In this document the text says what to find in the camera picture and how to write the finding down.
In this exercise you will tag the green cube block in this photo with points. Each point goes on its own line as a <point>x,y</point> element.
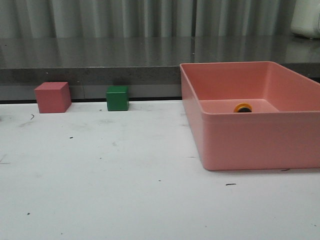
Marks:
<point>117,98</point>

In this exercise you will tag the pink cube block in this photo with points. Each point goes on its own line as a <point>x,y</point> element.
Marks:
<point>53,97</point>

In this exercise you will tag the pink plastic bin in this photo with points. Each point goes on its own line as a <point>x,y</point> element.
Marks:
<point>281,132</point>

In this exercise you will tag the yellow mushroom push button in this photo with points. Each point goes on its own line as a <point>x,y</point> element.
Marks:
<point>243,108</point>

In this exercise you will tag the white appliance in background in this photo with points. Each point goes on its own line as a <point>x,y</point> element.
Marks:
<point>306,19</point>

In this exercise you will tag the grey curtain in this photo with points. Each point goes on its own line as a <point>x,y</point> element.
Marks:
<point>144,18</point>

